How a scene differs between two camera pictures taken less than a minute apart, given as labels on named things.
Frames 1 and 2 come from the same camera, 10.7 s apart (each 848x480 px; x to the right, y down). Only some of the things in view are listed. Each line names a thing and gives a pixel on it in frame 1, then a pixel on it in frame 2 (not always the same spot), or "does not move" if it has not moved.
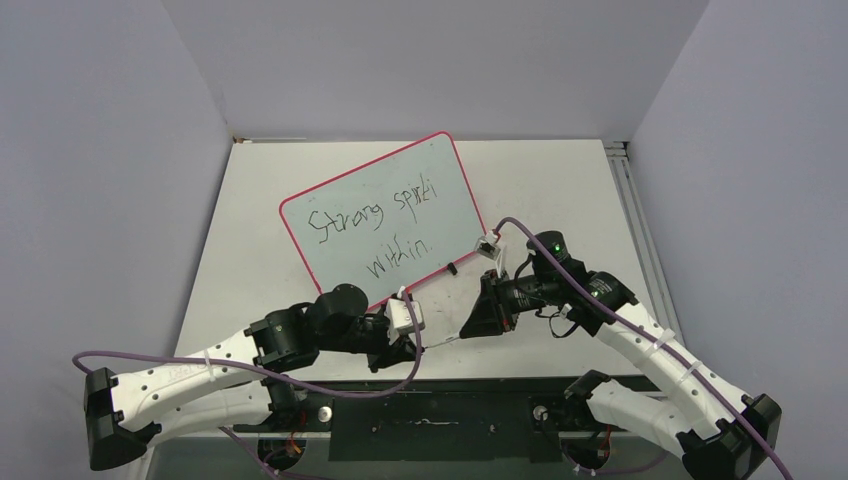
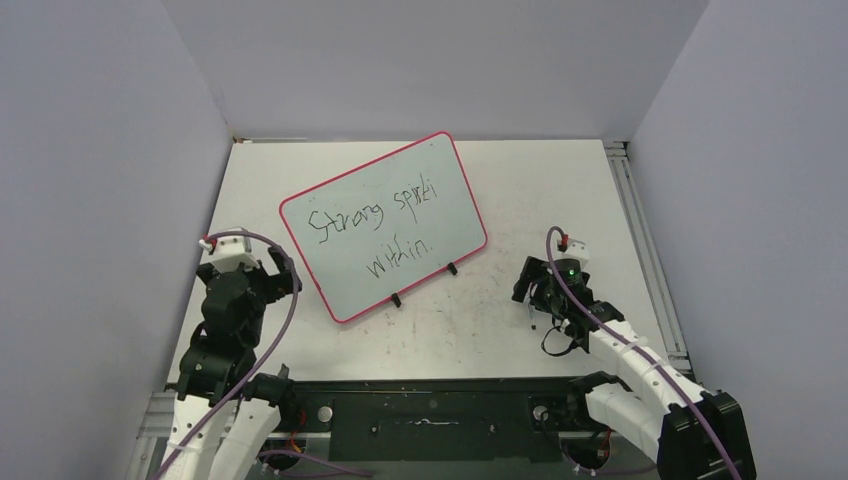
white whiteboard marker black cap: [446, 340] → [531, 309]
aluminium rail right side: [619, 159] does not move
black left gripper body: [377, 343] → [265, 287]
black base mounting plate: [451, 420] does not move
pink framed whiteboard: [404, 210] does not move
